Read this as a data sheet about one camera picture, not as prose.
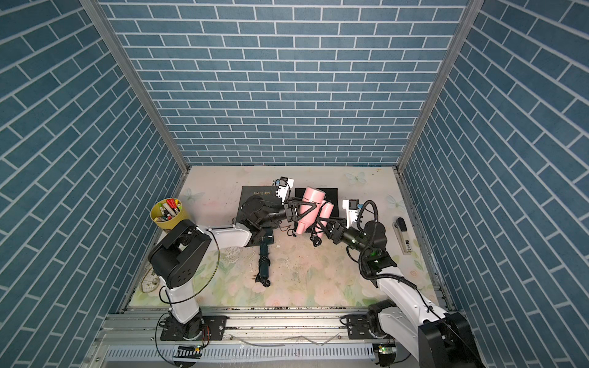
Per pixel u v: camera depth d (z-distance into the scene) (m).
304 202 0.72
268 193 1.08
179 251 0.52
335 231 0.69
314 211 0.72
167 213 0.88
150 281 0.81
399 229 0.93
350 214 0.69
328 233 0.70
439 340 0.40
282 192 0.74
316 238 0.75
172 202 0.88
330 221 0.73
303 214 0.72
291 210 0.70
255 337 0.73
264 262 0.84
